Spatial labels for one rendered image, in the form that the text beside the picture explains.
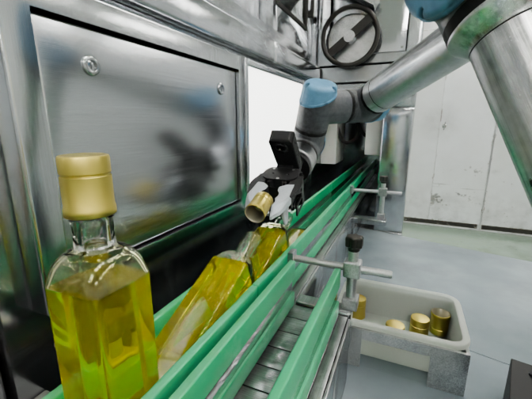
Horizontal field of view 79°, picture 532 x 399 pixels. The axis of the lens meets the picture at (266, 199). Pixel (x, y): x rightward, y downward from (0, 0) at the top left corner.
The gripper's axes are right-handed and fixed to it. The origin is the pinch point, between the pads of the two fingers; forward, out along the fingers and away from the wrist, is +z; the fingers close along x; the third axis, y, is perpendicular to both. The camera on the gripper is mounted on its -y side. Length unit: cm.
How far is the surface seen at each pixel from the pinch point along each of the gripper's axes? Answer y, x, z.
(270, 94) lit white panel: -8.3, 11.2, -38.0
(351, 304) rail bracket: 13.5, -15.9, 4.6
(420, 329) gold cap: 27.0, -28.0, -3.9
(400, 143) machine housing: 23, -22, -83
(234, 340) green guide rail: 0.6, -6.0, 23.1
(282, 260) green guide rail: 6.9, -4.6, 4.2
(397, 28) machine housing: -14, -17, -98
